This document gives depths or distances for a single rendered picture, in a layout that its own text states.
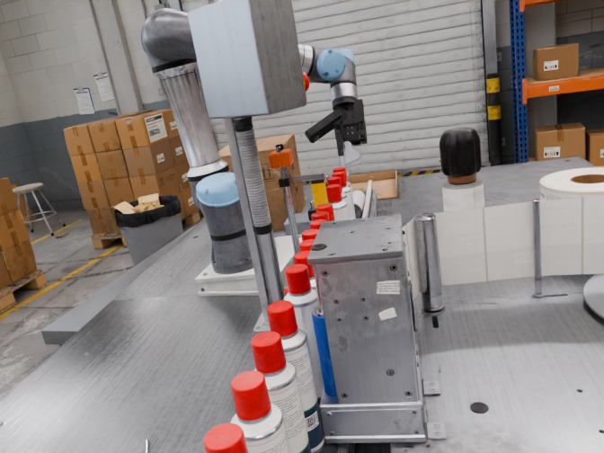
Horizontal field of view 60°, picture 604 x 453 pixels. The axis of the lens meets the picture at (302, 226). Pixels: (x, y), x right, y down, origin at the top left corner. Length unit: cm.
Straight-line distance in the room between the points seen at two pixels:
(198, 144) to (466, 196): 70
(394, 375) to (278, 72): 51
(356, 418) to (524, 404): 23
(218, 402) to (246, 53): 59
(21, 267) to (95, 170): 112
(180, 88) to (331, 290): 90
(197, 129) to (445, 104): 416
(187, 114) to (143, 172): 339
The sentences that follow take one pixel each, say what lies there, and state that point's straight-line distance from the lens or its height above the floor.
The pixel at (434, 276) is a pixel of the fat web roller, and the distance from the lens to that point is 97.
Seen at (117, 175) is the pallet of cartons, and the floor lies 67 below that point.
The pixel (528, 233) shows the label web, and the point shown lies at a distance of 102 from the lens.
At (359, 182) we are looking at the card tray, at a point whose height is 83.
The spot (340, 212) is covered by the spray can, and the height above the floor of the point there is 103.
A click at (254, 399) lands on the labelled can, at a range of 50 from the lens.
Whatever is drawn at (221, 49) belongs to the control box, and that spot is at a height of 140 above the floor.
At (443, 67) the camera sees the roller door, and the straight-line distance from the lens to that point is 533.
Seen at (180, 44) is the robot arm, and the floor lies 144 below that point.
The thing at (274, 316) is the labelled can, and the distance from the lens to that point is 63.
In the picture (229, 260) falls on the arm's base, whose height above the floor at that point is 92.
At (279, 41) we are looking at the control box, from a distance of 90.
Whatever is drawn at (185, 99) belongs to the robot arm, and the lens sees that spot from 140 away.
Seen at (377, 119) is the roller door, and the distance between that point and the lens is 545.
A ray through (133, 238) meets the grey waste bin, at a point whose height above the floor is 44.
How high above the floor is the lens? 136
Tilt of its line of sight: 17 degrees down
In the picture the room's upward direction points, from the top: 10 degrees counter-clockwise
